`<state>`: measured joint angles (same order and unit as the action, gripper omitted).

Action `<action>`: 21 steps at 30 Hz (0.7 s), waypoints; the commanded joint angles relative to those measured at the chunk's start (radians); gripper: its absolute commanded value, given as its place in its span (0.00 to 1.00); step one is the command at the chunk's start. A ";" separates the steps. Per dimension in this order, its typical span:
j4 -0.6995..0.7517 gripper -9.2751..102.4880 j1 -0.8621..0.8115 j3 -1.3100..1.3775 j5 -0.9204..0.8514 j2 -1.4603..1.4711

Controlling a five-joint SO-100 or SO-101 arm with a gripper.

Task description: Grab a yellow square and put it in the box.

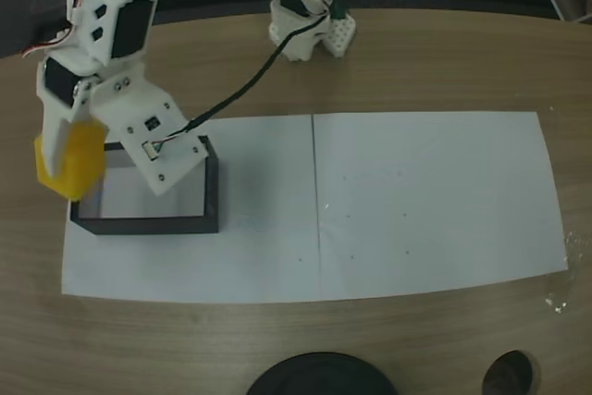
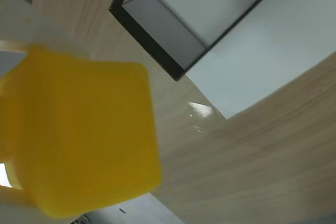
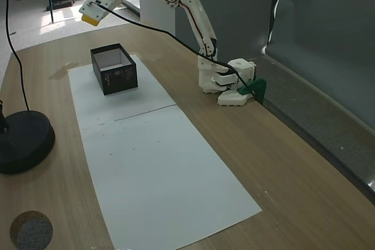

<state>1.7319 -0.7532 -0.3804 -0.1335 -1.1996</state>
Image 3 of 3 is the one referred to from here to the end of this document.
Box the yellow cube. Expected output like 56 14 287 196
81 12 103 27

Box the dark open box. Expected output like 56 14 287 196
90 43 139 96

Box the white paper sheet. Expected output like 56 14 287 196
68 53 177 131
79 104 263 249

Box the black round stand base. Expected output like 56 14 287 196
0 100 56 175

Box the green table clamp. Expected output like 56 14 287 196
237 78 268 105

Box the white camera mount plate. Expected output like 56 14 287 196
86 0 130 22

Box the black camera cable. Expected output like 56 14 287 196
93 0 258 101

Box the black stand cable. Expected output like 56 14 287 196
3 0 30 113

